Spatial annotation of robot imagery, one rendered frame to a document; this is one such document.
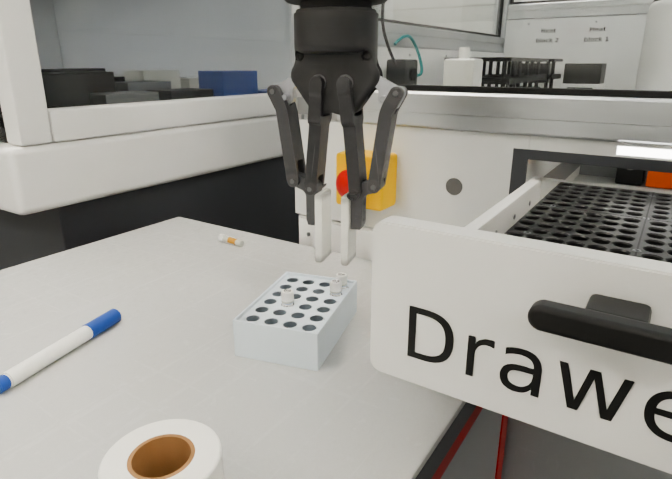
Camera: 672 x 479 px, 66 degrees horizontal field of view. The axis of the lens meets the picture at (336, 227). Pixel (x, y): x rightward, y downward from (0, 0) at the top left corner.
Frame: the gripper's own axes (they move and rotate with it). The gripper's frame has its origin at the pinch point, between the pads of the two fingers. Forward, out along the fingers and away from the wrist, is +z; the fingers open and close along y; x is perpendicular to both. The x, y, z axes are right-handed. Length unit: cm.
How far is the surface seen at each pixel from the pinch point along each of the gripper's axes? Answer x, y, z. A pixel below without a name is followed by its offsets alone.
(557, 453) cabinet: -14.6, -25.4, 32.5
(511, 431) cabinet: -16.0, -19.6, 31.8
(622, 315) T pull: 21.6, -21.5, -4.3
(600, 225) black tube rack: 2.5, -23.2, -3.2
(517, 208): -7.6, -17.0, -1.5
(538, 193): -16.6, -19.4, -1.1
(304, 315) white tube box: 5.4, 1.4, 7.4
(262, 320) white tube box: 7.8, 4.6, 7.3
